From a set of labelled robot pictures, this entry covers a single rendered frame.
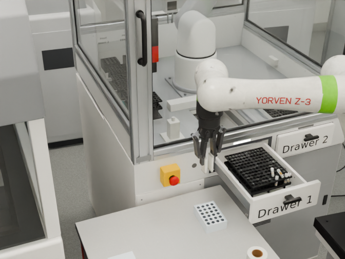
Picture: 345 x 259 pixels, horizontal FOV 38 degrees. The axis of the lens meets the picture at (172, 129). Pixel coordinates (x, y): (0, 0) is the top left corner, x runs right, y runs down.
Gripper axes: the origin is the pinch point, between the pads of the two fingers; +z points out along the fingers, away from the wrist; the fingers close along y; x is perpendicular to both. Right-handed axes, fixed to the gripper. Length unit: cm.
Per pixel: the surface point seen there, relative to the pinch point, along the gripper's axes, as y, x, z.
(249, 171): -20.4, -2.2, 11.4
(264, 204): -14.7, 16.4, 11.8
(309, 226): -70, -15, 70
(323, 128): -65, -13, 9
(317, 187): -37.2, 17.4, 11.0
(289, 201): -22.7, 20.2, 10.4
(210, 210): -1.6, 0.9, 22.0
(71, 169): 17, -157, 100
